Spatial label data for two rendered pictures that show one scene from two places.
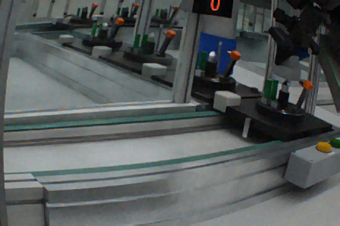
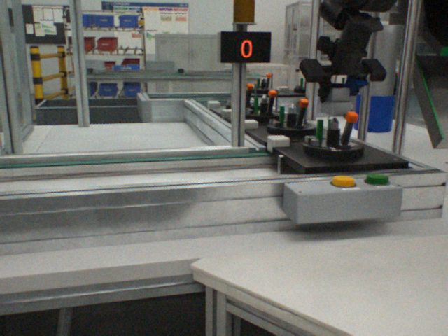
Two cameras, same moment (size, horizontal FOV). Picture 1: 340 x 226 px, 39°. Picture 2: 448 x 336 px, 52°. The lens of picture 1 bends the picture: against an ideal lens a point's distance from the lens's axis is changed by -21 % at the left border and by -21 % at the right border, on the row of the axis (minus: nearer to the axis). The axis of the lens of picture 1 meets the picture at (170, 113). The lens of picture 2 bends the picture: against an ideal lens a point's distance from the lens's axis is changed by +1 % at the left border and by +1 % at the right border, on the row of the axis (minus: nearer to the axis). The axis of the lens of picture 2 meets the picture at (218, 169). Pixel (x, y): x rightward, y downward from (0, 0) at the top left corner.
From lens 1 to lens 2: 59 cm
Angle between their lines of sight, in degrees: 29
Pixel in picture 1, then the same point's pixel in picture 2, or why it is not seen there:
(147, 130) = (192, 166)
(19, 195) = not seen: outside the picture
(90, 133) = (134, 169)
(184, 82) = (234, 129)
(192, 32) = (236, 85)
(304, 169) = (293, 201)
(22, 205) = not seen: outside the picture
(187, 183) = (137, 199)
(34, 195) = not seen: outside the picture
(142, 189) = (85, 200)
